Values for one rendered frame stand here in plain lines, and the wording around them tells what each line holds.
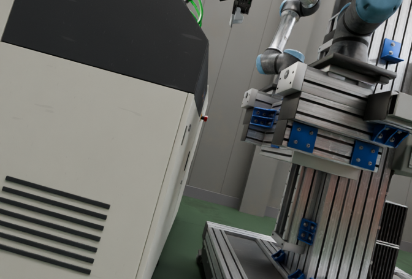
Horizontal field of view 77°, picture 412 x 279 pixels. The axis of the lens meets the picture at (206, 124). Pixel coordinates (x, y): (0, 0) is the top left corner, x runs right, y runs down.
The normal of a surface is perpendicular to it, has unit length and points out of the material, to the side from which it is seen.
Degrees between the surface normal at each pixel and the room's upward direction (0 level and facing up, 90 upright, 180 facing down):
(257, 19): 90
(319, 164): 90
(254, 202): 90
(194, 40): 90
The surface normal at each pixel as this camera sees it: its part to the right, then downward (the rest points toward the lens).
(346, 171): 0.12, -0.04
